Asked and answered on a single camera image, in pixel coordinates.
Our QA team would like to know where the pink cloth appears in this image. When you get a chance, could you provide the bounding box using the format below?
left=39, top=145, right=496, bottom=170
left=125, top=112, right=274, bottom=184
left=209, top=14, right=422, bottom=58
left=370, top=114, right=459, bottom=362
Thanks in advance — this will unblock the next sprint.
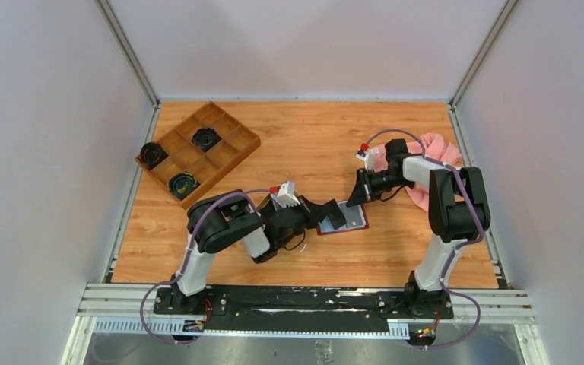
left=373, top=132, right=462, bottom=211

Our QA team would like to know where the silver VIP card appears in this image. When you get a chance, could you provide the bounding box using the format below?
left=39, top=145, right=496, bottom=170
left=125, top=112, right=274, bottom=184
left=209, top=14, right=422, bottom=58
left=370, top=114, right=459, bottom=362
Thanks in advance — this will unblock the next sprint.
left=339, top=201, right=367, bottom=230

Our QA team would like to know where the black round part left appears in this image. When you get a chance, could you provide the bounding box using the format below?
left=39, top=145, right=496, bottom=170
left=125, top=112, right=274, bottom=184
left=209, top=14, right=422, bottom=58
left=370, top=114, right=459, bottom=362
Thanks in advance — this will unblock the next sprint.
left=138, top=142, right=169, bottom=170

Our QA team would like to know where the beige oval tray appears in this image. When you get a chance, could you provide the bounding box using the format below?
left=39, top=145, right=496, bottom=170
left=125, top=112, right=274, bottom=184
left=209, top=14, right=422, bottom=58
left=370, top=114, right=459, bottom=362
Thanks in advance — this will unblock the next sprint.
left=257, top=189, right=275, bottom=214

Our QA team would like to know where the red leather card holder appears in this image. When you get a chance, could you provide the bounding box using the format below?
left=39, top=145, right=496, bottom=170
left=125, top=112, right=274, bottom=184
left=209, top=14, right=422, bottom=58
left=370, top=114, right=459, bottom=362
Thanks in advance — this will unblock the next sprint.
left=316, top=201, right=370, bottom=236

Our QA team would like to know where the black round part lower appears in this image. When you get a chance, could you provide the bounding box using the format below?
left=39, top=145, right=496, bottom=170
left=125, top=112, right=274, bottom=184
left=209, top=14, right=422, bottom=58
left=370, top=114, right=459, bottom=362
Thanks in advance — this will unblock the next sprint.
left=167, top=172, right=200, bottom=200

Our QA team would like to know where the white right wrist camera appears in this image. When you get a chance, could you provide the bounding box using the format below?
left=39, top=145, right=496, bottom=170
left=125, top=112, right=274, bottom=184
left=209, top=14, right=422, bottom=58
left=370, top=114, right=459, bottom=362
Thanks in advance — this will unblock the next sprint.
left=355, top=148, right=379, bottom=171

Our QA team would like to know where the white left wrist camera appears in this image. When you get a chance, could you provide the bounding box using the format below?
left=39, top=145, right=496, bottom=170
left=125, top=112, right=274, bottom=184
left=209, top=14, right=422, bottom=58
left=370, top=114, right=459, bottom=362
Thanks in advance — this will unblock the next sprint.
left=271, top=180, right=300, bottom=208

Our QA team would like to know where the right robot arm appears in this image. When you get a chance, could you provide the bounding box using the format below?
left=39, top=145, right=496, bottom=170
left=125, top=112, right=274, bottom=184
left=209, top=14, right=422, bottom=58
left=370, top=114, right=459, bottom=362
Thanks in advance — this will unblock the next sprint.
left=346, top=138, right=490, bottom=318

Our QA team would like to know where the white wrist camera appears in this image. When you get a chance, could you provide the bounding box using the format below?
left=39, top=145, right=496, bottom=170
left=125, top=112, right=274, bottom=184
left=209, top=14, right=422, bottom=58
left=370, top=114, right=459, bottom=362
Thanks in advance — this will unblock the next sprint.
left=271, top=180, right=300, bottom=208
left=355, top=148, right=379, bottom=171

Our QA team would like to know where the black round part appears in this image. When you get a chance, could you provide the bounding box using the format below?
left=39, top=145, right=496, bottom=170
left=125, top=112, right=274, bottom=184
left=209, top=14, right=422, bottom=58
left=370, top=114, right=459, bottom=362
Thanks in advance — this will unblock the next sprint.
left=138, top=142, right=169, bottom=170
left=191, top=127, right=222, bottom=152
left=167, top=172, right=200, bottom=200

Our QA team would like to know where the brown wooden divided tray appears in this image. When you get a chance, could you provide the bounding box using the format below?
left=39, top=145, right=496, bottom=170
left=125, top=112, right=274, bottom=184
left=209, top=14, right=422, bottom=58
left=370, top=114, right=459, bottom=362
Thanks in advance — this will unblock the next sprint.
left=135, top=101, right=261, bottom=209

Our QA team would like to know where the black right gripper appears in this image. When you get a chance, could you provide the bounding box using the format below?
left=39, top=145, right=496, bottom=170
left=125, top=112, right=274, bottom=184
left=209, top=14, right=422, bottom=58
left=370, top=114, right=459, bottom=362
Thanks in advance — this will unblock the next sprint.
left=347, top=167, right=412, bottom=208

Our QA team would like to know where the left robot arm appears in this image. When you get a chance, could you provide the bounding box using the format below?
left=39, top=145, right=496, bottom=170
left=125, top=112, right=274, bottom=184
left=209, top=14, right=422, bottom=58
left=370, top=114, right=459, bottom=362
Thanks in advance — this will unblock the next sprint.
left=169, top=182, right=347, bottom=314

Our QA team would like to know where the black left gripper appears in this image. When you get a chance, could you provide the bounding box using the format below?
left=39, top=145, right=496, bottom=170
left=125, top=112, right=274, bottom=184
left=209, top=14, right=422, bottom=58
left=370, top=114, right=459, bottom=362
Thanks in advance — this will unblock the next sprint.
left=277, top=195, right=331, bottom=249

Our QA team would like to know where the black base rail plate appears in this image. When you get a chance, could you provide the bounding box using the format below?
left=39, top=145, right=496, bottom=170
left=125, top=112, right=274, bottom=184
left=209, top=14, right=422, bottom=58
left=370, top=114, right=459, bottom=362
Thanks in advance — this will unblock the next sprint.
left=152, top=285, right=454, bottom=333

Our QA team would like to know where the black round part upper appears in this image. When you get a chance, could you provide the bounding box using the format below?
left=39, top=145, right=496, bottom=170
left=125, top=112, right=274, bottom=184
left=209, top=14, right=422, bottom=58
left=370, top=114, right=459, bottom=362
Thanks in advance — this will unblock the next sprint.
left=191, top=127, right=222, bottom=152

